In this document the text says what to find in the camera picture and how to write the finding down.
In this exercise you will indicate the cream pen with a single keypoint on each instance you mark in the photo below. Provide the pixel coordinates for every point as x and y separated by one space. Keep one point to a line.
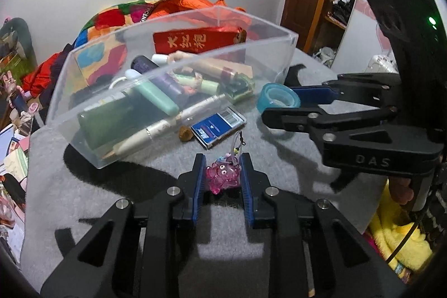
139 141

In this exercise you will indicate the yellow fuzzy garment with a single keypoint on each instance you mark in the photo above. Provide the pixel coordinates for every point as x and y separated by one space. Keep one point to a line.
394 242

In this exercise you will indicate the colourful checked blanket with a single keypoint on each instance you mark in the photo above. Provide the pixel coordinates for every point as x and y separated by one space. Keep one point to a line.
111 18

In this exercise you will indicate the purple glitter bottle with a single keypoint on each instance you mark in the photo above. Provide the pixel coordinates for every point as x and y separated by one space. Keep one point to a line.
144 66

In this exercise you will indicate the small brown nut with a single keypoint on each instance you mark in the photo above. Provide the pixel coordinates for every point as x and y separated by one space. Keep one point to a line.
185 134

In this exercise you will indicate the pink bunny figure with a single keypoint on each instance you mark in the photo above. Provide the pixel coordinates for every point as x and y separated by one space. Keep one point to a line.
12 85

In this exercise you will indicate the clear plastic box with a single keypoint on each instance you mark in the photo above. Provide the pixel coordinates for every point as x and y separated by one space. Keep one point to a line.
115 74

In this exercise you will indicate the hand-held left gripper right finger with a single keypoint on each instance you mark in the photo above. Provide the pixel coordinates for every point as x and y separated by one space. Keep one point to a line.
246 189

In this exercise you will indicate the red jacket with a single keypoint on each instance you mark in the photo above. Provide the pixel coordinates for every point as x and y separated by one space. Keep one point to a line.
45 71

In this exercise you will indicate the small doll figure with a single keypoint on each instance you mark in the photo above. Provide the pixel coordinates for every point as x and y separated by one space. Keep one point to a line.
190 78

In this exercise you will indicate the blue bottle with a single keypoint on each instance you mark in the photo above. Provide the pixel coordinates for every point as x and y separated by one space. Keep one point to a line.
18 105

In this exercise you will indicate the person's right hand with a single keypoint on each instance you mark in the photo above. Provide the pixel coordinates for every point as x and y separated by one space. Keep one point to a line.
401 189

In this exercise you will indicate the beige tube with red band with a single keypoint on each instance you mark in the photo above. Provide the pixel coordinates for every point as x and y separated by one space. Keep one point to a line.
216 69

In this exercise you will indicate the blue card box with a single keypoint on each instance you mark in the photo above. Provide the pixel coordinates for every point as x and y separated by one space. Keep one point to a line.
216 125

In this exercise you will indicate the orange jacket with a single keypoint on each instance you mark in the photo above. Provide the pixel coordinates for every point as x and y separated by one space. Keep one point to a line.
195 4

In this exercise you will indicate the teal tape roll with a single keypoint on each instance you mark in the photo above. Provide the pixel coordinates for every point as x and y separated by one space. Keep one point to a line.
276 99

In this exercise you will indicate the green pump bottle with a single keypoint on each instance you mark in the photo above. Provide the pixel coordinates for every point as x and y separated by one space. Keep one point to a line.
104 123

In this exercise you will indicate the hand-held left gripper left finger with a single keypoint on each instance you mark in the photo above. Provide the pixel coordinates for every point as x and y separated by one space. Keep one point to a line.
199 186

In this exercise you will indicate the mint green tube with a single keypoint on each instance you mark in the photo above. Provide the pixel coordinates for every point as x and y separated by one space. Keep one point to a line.
157 95

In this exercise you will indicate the pink translucent charm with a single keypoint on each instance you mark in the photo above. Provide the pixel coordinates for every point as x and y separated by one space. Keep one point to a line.
223 175

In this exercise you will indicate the red packet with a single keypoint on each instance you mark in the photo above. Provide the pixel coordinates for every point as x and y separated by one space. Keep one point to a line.
195 41

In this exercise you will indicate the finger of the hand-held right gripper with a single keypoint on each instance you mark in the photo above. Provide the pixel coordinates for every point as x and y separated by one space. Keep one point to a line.
314 93
290 120

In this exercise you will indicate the small green clear case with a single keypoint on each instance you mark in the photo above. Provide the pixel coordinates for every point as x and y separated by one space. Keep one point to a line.
241 88

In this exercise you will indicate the grey felt mat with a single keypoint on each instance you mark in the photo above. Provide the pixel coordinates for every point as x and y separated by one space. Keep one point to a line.
104 193

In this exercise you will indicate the grey neck pillow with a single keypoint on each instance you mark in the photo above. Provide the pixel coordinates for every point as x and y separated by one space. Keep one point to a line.
21 29

